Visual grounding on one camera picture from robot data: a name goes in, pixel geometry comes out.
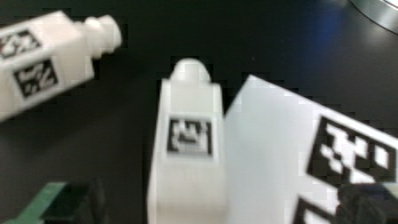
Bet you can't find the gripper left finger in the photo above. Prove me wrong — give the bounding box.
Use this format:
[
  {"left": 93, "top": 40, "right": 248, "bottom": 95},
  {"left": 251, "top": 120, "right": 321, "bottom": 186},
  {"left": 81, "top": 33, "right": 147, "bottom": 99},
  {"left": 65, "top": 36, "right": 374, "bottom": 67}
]
[{"left": 6, "top": 180, "right": 111, "bottom": 224}]

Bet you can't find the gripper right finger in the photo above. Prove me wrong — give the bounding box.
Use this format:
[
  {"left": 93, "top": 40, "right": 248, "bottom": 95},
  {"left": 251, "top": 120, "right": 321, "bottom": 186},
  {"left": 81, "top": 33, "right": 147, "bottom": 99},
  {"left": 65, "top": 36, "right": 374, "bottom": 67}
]
[{"left": 335, "top": 183, "right": 398, "bottom": 224}]

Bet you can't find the white tag base sheet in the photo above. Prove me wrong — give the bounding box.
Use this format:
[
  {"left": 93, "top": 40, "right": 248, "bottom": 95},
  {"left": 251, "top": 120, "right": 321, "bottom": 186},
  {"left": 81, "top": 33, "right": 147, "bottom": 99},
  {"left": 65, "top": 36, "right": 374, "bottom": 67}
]
[{"left": 225, "top": 76, "right": 398, "bottom": 224}]

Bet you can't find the white table leg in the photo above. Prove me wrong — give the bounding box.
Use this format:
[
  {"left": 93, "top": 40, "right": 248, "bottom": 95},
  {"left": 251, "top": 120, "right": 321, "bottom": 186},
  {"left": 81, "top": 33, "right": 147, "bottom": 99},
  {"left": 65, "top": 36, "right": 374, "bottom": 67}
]
[
  {"left": 148, "top": 58, "right": 228, "bottom": 224},
  {"left": 0, "top": 11, "right": 123, "bottom": 122}
]

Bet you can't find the white table leg far left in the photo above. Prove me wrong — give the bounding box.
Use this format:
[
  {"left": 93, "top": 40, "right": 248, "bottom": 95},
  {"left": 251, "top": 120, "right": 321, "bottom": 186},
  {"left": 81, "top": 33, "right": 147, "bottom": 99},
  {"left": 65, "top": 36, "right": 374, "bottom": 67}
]
[{"left": 0, "top": 11, "right": 123, "bottom": 122}]

